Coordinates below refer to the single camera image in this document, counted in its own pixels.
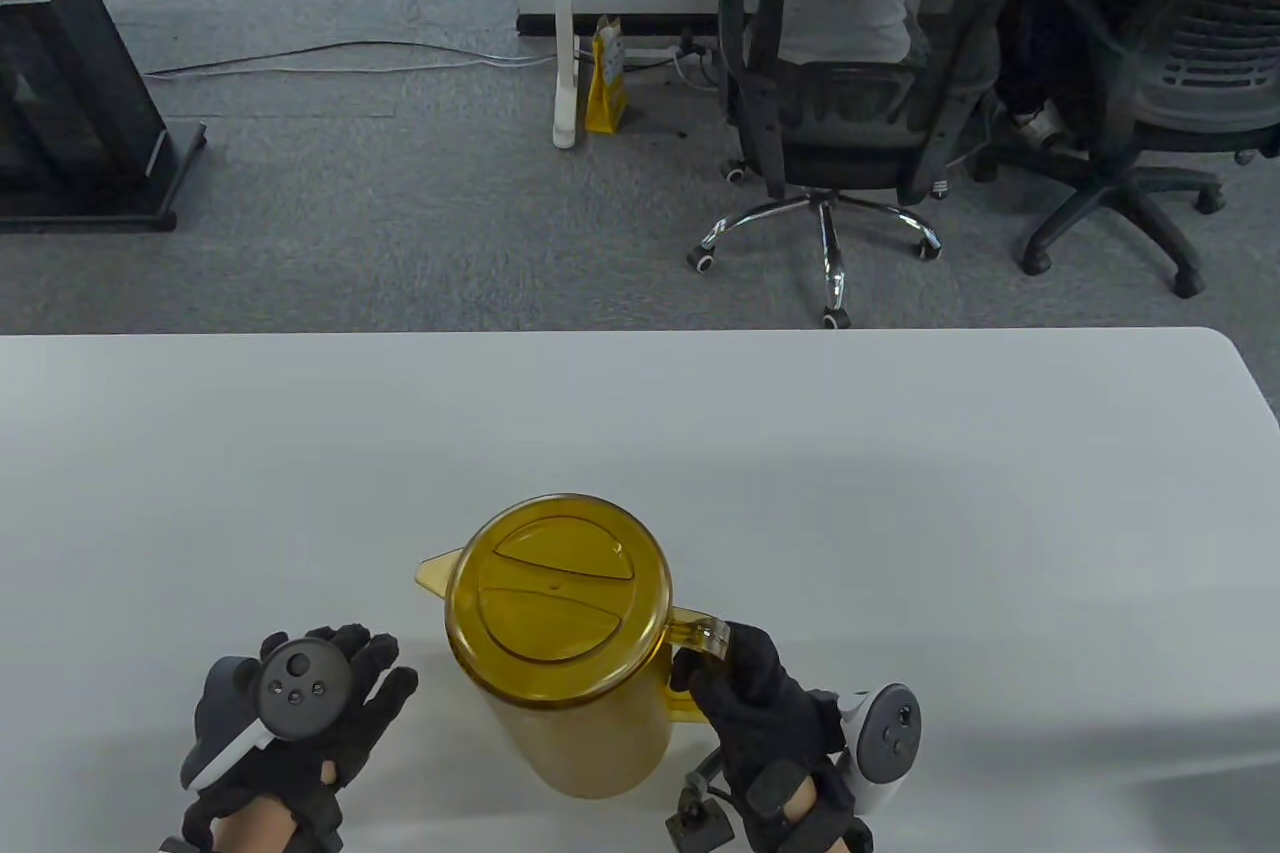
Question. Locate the person's right hand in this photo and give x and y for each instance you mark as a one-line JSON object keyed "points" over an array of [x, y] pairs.
{"points": [[760, 723]]}

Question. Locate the person's left hand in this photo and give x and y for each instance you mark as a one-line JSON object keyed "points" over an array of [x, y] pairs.
{"points": [[375, 693]]}

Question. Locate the yellow transparent water kettle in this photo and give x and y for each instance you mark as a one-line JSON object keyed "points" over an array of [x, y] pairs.
{"points": [[590, 743]]}

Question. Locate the yellow round kettle lid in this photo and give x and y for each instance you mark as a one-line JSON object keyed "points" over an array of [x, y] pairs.
{"points": [[555, 593]]}

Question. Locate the person's right forearm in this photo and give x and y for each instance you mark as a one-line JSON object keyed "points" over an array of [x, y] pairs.
{"points": [[797, 798]]}

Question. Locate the person's left forearm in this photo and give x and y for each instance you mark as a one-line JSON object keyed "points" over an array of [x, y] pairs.
{"points": [[250, 825]]}

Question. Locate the dark grey tracking controller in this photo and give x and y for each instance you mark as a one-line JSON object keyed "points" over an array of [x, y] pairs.
{"points": [[300, 688]]}

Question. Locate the white tracking controller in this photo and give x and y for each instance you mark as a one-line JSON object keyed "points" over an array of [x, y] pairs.
{"points": [[885, 733]]}

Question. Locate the black mesh chair chrome base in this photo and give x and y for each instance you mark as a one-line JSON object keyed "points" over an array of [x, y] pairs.
{"points": [[850, 143]]}

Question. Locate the yellow paper bag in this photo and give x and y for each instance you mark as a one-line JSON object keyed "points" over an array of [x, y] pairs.
{"points": [[607, 83]]}

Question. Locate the black cabinet on base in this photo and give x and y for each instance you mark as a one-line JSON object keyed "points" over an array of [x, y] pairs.
{"points": [[70, 93]]}

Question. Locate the white desk leg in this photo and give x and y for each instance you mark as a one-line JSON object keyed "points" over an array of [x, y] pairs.
{"points": [[565, 23]]}

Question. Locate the black office chair grey mesh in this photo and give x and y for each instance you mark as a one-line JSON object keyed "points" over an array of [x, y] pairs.
{"points": [[1200, 63]]}

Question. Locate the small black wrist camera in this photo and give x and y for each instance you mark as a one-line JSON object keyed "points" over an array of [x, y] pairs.
{"points": [[700, 828]]}

